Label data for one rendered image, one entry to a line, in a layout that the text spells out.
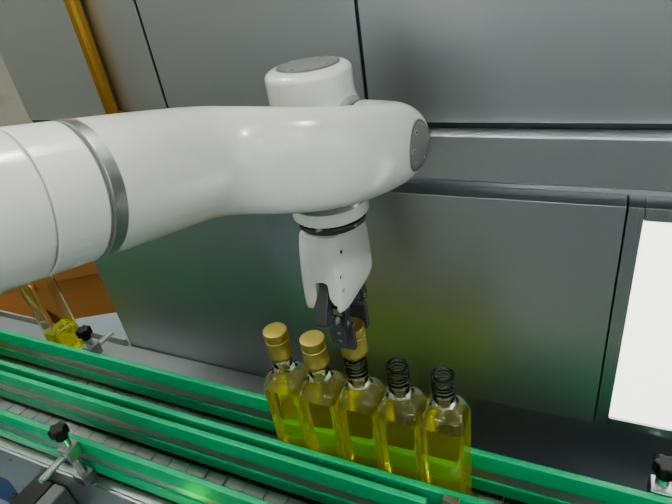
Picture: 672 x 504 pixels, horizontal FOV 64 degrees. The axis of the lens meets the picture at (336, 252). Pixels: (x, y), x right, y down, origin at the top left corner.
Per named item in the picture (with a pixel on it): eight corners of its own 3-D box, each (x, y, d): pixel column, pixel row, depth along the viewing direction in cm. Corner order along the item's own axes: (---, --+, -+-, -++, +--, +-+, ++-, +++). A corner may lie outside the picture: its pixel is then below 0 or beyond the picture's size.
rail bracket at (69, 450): (102, 477, 92) (71, 424, 85) (69, 515, 87) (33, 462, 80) (85, 470, 94) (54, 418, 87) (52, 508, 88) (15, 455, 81)
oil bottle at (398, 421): (434, 482, 82) (427, 381, 71) (424, 515, 78) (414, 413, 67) (399, 471, 85) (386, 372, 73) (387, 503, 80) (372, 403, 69)
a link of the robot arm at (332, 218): (311, 170, 63) (315, 193, 65) (275, 205, 56) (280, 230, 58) (379, 173, 60) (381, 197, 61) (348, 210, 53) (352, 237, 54)
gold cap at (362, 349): (372, 344, 70) (368, 317, 68) (362, 362, 68) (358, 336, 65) (347, 339, 72) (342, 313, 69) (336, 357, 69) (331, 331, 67)
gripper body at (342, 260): (319, 185, 64) (332, 263, 70) (278, 227, 57) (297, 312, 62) (378, 188, 61) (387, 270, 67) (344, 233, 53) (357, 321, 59)
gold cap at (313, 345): (318, 349, 76) (313, 325, 73) (335, 360, 73) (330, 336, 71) (298, 363, 74) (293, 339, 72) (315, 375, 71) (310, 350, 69)
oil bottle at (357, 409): (398, 470, 85) (385, 371, 74) (386, 502, 81) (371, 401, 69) (364, 461, 87) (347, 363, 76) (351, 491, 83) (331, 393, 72)
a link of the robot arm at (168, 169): (183, 134, 27) (442, 90, 50) (18, 116, 35) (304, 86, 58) (202, 300, 30) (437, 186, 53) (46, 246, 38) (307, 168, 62)
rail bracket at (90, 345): (131, 361, 117) (109, 313, 110) (108, 383, 112) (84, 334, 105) (118, 357, 119) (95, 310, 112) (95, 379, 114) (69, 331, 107)
